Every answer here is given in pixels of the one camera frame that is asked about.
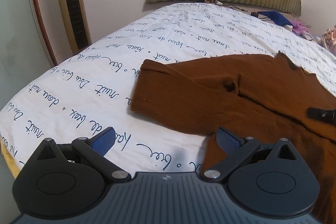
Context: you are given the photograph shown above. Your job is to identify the blue garment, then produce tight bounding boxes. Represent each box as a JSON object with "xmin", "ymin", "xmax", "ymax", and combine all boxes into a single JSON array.
[{"xmin": 251, "ymin": 11, "xmax": 293, "ymax": 26}]

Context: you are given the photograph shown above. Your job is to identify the brown knit sweater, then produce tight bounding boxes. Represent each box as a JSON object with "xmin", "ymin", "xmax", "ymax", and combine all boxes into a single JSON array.
[{"xmin": 130, "ymin": 53, "xmax": 335, "ymax": 223}]

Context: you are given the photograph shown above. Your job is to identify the pink clothes pile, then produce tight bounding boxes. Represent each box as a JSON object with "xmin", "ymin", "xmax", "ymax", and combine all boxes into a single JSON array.
[{"xmin": 317, "ymin": 26, "xmax": 336, "ymax": 56}]

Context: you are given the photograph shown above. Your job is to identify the white script-print bed cover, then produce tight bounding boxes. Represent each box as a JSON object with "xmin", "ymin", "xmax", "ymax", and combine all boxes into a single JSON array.
[{"xmin": 1, "ymin": 3, "xmax": 335, "ymax": 176}]

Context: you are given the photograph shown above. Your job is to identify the cables near headboard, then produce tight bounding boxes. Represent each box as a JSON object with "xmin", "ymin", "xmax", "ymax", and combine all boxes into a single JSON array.
[{"xmin": 203, "ymin": 0, "xmax": 246, "ymax": 11}]

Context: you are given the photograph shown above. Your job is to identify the purple garment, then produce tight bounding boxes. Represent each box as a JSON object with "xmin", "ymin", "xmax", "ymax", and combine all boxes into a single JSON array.
[{"xmin": 290, "ymin": 20, "xmax": 309, "ymax": 35}]

